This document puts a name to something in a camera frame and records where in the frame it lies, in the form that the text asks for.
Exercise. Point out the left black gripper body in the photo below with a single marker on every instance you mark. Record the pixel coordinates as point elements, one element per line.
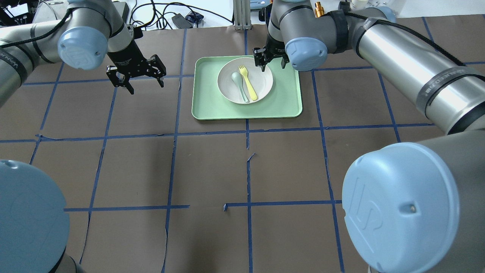
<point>126,56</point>

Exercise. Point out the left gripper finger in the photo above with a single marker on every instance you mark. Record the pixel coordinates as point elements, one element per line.
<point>117,81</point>
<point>156,69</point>

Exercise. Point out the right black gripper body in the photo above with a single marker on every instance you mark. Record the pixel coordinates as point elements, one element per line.
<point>273,47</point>

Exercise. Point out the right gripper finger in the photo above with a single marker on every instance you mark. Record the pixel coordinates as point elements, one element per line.
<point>260,58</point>
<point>284,61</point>

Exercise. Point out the yellow plastic fork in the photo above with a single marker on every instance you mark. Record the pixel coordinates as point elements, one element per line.
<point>245,74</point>

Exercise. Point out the white round plate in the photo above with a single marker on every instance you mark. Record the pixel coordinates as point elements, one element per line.
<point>261,81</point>

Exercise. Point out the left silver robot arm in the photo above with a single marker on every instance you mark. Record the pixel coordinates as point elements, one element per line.
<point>34,225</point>

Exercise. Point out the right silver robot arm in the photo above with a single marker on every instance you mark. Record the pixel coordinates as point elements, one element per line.
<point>299,165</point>

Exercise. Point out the pale green plastic spoon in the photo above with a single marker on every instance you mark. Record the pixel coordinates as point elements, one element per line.
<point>238,80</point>

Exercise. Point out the light green tray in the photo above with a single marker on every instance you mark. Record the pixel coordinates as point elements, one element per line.
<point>283,101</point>

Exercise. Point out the black power adapter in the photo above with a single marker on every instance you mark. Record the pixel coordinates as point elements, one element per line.
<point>180,22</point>

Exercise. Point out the brass cylinder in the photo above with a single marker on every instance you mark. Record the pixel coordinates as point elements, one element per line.
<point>319,9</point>

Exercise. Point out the aluminium frame post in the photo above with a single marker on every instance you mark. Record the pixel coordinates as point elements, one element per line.
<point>241,14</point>

